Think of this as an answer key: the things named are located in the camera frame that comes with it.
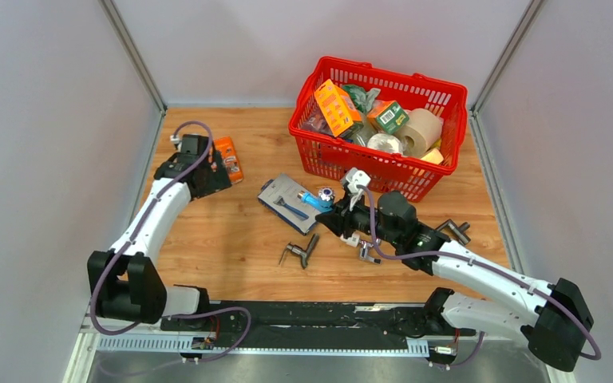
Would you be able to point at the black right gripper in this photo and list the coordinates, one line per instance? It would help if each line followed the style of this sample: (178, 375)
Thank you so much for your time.
(336, 222)

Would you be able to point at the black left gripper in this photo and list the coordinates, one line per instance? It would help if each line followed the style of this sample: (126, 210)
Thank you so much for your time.
(219, 180)

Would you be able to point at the blue plastic water faucet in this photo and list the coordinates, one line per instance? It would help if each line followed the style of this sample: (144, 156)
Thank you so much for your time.
(322, 201)

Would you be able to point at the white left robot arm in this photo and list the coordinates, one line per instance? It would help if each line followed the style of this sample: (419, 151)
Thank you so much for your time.
(124, 281)

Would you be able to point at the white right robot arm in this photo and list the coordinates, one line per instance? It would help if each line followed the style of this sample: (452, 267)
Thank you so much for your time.
(551, 318)

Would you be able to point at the orange blister pack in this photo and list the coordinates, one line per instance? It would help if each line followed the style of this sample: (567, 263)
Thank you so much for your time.
(230, 158)

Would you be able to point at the dark metal faucet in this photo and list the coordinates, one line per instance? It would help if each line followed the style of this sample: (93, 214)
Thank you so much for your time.
(303, 254)
(459, 231)

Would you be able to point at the red plastic shopping basket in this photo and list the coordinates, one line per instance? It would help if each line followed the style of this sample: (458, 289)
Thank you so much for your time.
(332, 157)

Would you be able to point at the blue grey razor box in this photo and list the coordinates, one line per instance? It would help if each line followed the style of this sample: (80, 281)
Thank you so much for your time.
(281, 196)

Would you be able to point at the white wrapped roll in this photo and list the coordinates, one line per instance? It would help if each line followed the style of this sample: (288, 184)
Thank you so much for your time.
(387, 143)

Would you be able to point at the orange carton box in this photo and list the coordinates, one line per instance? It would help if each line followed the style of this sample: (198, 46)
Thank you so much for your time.
(338, 109)

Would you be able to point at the green small box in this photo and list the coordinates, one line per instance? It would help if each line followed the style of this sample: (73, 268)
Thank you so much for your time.
(387, 116)

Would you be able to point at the dark metal faucet right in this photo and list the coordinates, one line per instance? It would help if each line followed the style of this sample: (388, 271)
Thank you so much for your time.
(459, 231)

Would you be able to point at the yellow sponge block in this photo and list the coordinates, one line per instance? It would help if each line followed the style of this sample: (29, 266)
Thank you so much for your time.
(433, 156)

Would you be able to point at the green plastic bag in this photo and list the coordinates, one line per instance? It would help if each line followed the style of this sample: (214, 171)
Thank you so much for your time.
(363, 99)

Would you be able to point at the beige toilet paper roll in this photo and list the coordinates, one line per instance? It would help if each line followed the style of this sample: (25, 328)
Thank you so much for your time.
(419, 133)

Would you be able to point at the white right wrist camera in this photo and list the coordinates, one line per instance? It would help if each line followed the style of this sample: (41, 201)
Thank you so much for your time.
(355, 181)

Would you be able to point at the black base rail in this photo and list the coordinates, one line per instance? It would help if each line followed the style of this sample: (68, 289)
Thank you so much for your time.
(338, 326)

